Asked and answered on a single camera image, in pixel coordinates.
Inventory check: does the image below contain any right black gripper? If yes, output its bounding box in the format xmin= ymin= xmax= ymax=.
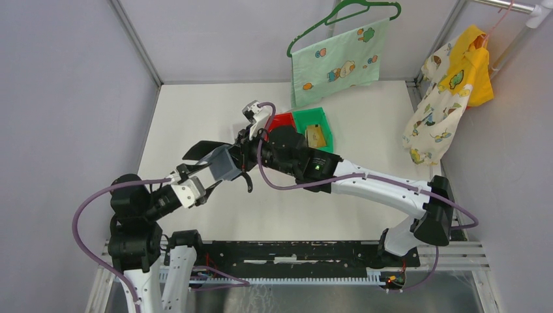
xmin=220 ymin=125 xmax=297 ymax=177

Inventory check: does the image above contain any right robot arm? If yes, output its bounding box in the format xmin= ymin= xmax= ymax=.
xmin=230 ymin=126 xmax=453 ymax=266

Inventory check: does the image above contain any light green printed cloth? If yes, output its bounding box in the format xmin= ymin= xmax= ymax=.
xmin=291 ymin=19 xmax=390 ymax=108

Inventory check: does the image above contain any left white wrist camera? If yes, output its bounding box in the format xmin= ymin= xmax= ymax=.
xmin=168 ymin=172 xmax=207 ymax=208

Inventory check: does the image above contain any white printed garment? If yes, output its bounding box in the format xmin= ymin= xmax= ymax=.
xmin=402 ymin=38 xmax=468 ymax=166

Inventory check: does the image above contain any black leather card holder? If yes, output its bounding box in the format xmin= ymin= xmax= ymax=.
xmin=196 ymin=147 xmax=253 ymax=193

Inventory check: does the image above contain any yellow garment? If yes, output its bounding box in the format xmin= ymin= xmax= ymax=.
xmin=440 ymin=25 xmax=494 ymax=107

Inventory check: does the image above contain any gold card stack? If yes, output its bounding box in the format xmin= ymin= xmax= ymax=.
xmin=305 ymin=124 xmax=327 ymax=149

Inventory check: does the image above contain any green plastic bin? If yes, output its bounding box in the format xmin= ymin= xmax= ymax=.
xmin=292 ymin=108 xmax=334 ymax=153

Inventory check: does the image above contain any metal hanging rail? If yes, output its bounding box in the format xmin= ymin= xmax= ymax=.
xmin=471 ymin=0 xmax=553 ymax=74

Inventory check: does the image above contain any white slotted cable duct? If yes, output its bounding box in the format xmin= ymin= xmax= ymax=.
xmin=157 ymin=267 xmax=407 ymax=286

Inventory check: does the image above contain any green clothes hanger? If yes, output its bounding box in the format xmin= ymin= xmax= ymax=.
xmin=286 ymin=0 xmax=402 ymax=58

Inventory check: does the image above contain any red plastic bin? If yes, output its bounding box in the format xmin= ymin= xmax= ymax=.
xmin=267 ymin=113 xmax=296 ymax=132

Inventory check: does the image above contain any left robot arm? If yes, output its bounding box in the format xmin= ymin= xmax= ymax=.
xmin=108 ymin=141 xmax=240 ymax=312

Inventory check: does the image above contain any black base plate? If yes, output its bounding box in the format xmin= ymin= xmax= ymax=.
xmin=195 ymin=241 xmax=421 ymax=278

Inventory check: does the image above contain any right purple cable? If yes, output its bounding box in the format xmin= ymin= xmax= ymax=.
xmin=256 ymin=101 xmax=479 ymax=292

